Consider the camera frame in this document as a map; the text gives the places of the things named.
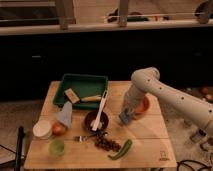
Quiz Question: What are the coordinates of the orange onion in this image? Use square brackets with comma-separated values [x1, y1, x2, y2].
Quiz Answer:
[52, 122, 66, 136]

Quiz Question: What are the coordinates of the green plastic cup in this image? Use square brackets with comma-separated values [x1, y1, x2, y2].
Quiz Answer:
[48, 139, 65, 156]

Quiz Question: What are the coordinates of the wooden handled brush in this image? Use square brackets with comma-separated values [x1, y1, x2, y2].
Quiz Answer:
[81, 95, 101, 102]

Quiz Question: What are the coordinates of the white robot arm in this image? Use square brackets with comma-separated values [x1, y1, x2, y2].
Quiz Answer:
[124, 67, 213, 137]

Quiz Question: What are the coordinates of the white paper cup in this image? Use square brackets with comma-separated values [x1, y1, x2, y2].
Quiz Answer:
[33, 120, 52, 139]

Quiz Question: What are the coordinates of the dark brown bowl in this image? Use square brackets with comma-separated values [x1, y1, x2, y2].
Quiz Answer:
[82, 110, 110, 134]

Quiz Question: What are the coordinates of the blue grey sponge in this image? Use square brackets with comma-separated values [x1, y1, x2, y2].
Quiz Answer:
[119, 111, 132, 125]

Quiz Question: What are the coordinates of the black chair frame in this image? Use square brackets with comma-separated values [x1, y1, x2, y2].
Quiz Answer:
[2, 126, 25, 171]

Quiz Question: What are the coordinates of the black floor cable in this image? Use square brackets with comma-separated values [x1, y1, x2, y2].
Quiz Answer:
[175, 159, 213, 171]

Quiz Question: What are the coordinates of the green plastic tray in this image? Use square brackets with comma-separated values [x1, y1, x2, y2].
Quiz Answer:
[53, 73, 108, 107]

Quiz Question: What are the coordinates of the grey folded cloth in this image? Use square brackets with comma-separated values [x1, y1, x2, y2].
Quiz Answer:
[55, 101, 72, 128]

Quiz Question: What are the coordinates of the dark grape bunch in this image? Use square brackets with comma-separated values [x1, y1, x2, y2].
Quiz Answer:
[95, 135, 121, 152]

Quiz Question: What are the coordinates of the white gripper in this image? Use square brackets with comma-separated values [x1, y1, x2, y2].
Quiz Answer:
[123, 85, 145, 115]

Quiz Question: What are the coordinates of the brown clay bowl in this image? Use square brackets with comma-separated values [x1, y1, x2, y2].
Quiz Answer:
[134, 96, 150, 114]

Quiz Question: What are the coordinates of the metal fork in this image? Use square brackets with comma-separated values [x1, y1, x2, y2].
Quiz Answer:
[73, 132, 107, 142]

